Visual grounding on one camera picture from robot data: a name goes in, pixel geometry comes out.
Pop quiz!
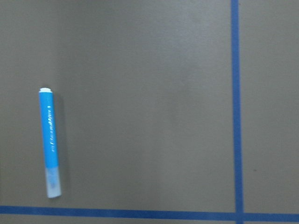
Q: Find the blue tape line crosswise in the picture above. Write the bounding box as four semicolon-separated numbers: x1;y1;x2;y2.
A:
0;205;299;223

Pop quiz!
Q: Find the blue highlighter pen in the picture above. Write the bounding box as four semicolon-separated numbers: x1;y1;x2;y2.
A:
39;87;61;198

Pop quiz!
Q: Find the blue tape line lengthwise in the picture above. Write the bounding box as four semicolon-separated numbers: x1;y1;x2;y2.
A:
230;0;244;224

